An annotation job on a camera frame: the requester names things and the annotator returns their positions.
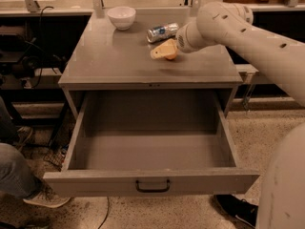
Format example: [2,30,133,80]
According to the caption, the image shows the grey metal cabinet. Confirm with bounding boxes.
[59,7,242,115]

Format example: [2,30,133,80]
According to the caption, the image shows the silver blue soda can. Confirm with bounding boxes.
[147,23,179,43]

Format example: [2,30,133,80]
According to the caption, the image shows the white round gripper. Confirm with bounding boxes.
[151,21,209,59]

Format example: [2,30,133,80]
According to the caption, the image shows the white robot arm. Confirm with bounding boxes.
[151,2,305,229]

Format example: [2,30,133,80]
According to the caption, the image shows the black drawer handle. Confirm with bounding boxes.
[135,179,171,194]

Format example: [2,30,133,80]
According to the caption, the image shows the black cable on left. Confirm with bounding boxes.
[22,6,63,89]

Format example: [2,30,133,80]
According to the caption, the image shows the grey sneaker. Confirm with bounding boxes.
[24,185,70,209]

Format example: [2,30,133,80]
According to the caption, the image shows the person leg in jeans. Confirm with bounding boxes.
[0,98,42,199]

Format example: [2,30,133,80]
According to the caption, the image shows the orange fruit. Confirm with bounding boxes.
[165,53,177,61]

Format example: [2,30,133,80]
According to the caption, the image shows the black floor cable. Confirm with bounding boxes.
[96,197,111,229]

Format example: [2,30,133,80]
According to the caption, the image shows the open grey top drawer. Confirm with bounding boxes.
[44,90,259,197]

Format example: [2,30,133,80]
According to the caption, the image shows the black sneaker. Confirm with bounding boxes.
[214,195,258,228]

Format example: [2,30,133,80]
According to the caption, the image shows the dark machinery on shelf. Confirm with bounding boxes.
[0,25,40,78]

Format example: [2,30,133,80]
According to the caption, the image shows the white ceramic bowl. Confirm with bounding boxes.
[107,7,136,31]

